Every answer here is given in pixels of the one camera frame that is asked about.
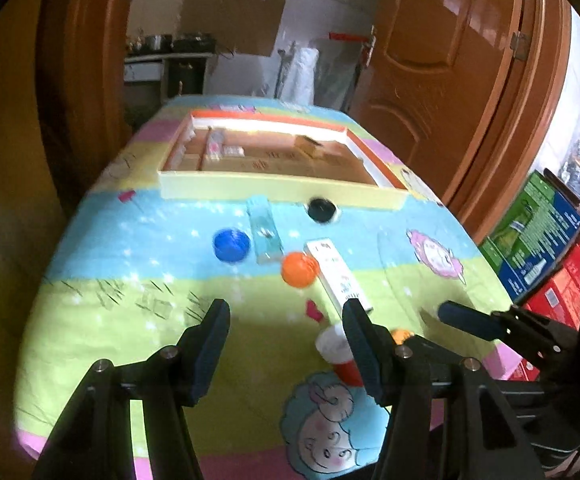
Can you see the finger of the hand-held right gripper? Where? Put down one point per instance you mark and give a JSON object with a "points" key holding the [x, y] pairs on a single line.
{"points": [[470, 320]]}

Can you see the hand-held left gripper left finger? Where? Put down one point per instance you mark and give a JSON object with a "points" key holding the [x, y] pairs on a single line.
{"points": [[210, 350]]}

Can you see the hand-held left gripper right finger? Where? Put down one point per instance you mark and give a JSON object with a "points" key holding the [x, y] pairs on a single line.
{"points": [[365, 355]]}

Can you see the red bottle cap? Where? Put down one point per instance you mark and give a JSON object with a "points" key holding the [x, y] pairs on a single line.
{"points": [[348, 371]]}

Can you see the white bottle cap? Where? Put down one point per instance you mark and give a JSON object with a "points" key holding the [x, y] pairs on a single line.
{"points": [[332, 344]]}

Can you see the white rectangular box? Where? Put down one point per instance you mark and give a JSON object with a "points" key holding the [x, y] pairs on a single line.
{"points": [[332, 270]]}

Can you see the blue bottle cap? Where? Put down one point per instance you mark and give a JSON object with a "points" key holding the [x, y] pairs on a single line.
{"points": [[230, 244]]}

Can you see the orange bottle cap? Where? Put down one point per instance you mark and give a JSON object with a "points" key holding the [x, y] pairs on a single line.
{"points": [[297, 270]]}

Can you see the teal transparent box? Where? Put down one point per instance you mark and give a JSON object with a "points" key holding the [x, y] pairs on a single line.
{"points": [[265, 230]]}

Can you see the shallow cardboard tray box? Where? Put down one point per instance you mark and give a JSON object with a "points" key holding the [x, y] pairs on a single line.
{"points": [[280, 190]]}

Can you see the small orange cap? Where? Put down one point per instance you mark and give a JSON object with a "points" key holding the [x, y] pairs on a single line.
{"points": [[402, 335]]}

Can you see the red carton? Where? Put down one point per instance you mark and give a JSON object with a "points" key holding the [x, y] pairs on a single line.
{"points": [[557, 295]]}

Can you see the green blue carton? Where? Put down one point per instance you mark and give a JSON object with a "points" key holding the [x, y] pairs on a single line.
{"points": [[535, 230]]}

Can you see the cartoon printed blanket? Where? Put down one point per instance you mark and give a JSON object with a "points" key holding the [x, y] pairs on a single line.
{"points": [[120, 260]]}

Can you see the black bottle cap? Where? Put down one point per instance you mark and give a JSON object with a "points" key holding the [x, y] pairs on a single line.
{"points": [[321, 208]]}

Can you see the white pink packet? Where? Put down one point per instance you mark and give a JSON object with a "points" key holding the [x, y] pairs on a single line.
{"points": [[213, 142]]}

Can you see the small wooden block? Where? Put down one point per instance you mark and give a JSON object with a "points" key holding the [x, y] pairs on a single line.
{"points": [[309, 146]]}

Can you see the brown wooden door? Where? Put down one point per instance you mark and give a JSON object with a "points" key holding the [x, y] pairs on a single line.
{"points": [[435, 85]]}

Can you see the metal door hinge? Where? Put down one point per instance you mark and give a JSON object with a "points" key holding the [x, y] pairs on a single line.
{"points": [[519, 45]]}

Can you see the white plastic sack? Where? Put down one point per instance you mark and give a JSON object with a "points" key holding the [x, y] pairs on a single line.
{"points": [[300, 75]]}

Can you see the grey kitchen counter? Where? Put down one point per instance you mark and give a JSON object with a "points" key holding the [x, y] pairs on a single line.
{"points": [[142, 67]]}

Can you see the black pan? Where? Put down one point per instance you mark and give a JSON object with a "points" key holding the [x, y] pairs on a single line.
{"points": [[192, 44]]}

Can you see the red paper strip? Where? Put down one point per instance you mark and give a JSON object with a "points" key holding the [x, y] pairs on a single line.
{"points": [[347, 36]]}

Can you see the metal pot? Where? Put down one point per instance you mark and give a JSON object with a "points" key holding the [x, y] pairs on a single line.
{"points": [[156, 43]]}

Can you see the wooden door frame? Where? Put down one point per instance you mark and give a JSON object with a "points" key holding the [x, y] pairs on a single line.
{"points": [[85, 60]]}

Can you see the cardboard wall sheet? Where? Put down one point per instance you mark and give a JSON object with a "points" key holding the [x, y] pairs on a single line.
{"points": [[235, 20]]}

